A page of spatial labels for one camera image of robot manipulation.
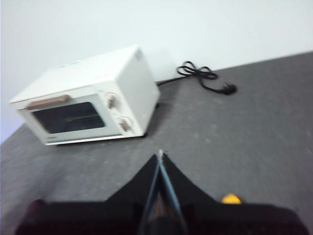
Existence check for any white toaster oven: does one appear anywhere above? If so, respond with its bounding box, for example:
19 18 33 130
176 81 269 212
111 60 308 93
9 45 161 147

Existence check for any yellow corn cob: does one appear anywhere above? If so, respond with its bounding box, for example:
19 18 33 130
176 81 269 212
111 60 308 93
221 193 243 205

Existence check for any black power cable with plug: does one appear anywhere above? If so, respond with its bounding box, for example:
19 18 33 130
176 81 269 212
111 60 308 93
156 61 237 95

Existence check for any beige oven knob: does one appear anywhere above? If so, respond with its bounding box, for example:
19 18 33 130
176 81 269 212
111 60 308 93
104 92 121 109
117 116 134 132

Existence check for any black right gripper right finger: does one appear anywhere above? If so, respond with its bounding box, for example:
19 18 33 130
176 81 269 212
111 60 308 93
160 152 312 235

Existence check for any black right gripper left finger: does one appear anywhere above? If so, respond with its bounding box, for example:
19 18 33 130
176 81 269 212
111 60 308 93
14 153 161 235

